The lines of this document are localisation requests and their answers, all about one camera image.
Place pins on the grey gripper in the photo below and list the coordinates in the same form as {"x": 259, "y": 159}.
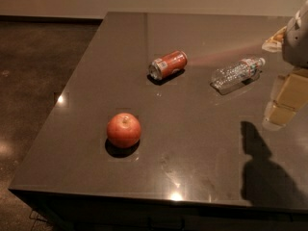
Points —
{"x": 296, "y": 43}

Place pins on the red coke can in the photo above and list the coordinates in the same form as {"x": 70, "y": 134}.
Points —
{"x": 167, "y": 65}

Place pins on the clear plastic water bottle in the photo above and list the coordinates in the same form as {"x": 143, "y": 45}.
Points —
{"x": 244, "y": 69}

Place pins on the red apple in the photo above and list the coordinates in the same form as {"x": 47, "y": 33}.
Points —
{"x": 123, "y": 130}

